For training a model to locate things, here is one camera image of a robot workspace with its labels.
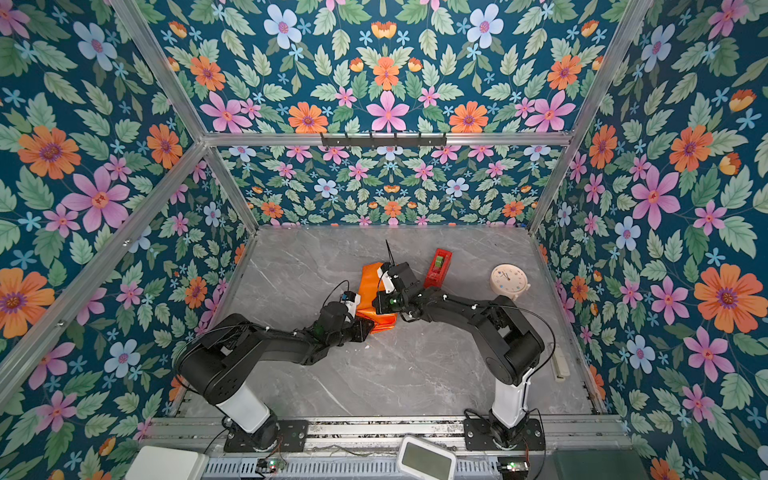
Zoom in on yellow orange wrapping paper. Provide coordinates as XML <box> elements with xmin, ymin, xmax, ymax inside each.
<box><xmin>356</xmin><ymin>262</ymin><xmax>397</xmax><ymax>333</ymax></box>

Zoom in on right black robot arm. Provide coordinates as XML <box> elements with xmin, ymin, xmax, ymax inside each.
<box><xmin>373</xmin><ymin>262</ymin><xmax>545</xmax><ymax>449</ymax></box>

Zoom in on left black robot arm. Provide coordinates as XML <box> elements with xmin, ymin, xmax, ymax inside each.
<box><xmin>174</xmin><ymin>301</ymin><xmax>375</xmax><ymax>450</ymax></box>

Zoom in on white box device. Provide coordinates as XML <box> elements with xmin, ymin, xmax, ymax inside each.
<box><xmin>125</xmin><ymin>446</ymin><xmax>210</xmax><ymax>480</ymax></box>

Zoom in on red tape dispenser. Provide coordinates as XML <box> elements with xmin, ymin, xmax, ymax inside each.
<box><xmin>424</xmin><ymin>248</ymin><xmax>453</xmax><ymax>288</ymax></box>

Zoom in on pink round alarm clock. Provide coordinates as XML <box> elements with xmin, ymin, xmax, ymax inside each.
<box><xmin>490</xmin><ymin>264</ymin><xmax>530</xmax><ymax>301</ymax></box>

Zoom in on white timer display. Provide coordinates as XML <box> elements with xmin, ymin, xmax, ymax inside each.
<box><xmin>396</xmin><ymin>436</ymin><xmax>457</xmax><ymax>480</ymax></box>

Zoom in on white stapler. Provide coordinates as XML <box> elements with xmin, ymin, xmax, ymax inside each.
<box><xmin>551</xmin><ymin>346</ymin><xmax>571</xmax><ymax>383</ymax></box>

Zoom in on green mat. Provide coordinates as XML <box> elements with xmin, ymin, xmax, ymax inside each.
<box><xmin>554</xmin><ymin>450</ymin><xmax>649</xmax><ymax>480</ymax></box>

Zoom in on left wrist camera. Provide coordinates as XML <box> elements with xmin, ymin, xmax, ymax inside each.
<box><xmin>340</xmin><ymin>290</ymin><xmax>361</xmax><ymax>318</ymax></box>

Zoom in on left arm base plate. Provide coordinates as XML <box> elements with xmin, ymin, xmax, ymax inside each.
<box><xmin>223</xmin><ymin>417</ymin><xmax>309</xmax><ymax>453</ymax></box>

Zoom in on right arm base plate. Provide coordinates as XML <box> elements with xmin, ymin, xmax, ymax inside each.
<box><xmin>463</xmin><ymin>416</ymin><xmax>546</xmax><ymax>451</ymax></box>

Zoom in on black hook rail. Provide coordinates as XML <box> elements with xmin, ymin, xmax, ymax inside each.
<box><xmin>320</xmin><ymin>133</ymin><xmax>448</xmax><ymax>148</ymax></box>

